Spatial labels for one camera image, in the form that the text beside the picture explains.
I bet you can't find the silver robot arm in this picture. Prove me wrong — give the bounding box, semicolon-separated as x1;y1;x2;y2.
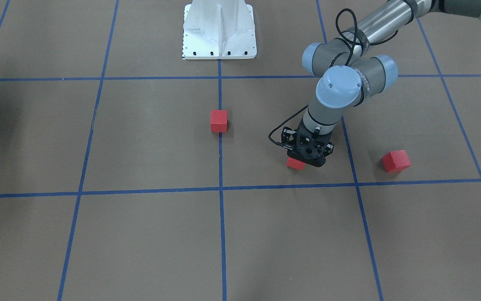
274;0;481;167

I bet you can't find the white pedestal column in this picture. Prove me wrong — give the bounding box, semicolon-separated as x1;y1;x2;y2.
182;0;257;60

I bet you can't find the red block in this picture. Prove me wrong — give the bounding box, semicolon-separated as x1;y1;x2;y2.
382;149;412;173
210;110;228;133
286;157;306;170

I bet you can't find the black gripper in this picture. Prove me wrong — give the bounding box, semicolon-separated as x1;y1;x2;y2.
282;125;334;167

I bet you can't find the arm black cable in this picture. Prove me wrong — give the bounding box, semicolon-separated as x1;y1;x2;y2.
268;8;370;148

